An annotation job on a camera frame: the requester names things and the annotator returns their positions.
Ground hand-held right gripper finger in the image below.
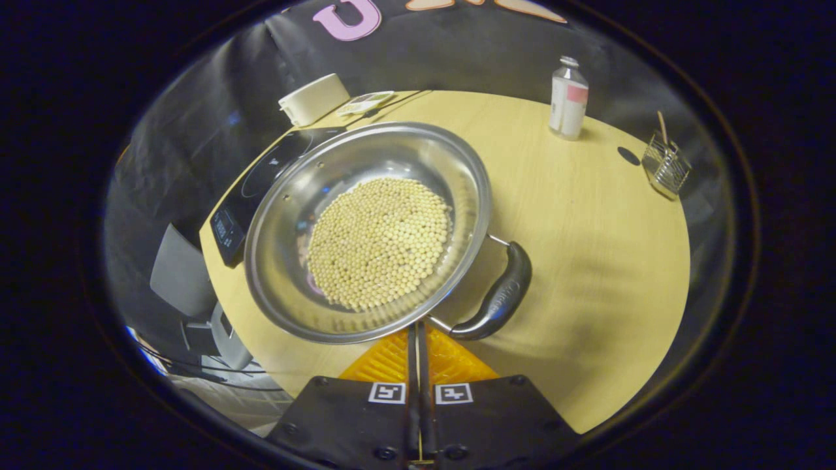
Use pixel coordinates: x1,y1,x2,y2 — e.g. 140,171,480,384
418,322,583,470
265,325,419,470

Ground stainless steel pot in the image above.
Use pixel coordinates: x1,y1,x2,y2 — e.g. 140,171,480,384
243,121,534,345

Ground black induction cooktop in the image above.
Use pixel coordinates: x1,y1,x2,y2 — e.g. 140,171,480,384
210,127,347,269

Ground pile of yellow soybeans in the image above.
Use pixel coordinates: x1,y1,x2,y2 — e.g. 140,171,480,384
306,177,453,313

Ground grey chair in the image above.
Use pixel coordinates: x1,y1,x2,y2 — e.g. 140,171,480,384
150,223,253,372

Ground white divided bean tray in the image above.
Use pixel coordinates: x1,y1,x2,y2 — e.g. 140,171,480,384
336,90,396,119

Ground white box appliance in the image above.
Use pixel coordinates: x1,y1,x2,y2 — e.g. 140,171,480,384
278,72,351,127

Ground clear bottle with white label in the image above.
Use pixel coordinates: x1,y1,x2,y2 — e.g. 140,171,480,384
548,55,590,142

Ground black power cable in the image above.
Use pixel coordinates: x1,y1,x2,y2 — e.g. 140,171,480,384
362,90,433,119

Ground wire mesh holder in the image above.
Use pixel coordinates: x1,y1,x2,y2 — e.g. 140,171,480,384
641,129,692,200

